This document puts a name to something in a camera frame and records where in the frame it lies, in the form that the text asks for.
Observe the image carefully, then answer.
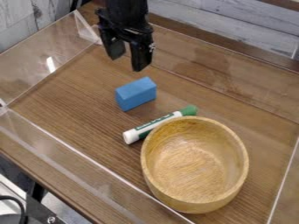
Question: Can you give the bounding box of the black cable at corner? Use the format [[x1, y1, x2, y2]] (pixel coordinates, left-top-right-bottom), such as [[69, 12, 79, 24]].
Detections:
[[0, 195, 27, 224]]

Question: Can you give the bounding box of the clear acrylic barrier wall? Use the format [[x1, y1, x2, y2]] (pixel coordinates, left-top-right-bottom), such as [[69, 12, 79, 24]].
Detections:
[[0, 100, 195, 224]]

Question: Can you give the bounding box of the blue rectangular block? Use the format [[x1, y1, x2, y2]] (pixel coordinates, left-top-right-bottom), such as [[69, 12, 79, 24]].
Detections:
[[115, 77, 156, 111]]

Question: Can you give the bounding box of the brown wooden bowl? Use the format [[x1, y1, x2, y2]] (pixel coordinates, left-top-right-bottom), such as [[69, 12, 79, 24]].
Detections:
[[140, 116, 249, 214]]

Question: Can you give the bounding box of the green and white marker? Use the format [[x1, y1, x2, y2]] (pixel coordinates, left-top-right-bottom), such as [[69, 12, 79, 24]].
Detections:
[[123, 105, 199, 144]]

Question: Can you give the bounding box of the clear acrylic corner bracket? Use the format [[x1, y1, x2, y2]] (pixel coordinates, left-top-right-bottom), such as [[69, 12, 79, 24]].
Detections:
[[72, 10, 103, 46]]

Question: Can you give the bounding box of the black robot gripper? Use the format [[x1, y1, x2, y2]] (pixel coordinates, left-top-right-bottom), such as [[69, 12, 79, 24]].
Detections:
[[95, 0, 155, 72]]

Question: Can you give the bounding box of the black metal mount base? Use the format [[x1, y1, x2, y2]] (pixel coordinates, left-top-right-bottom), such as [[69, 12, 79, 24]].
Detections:
[[0, 200, 68, 224]]

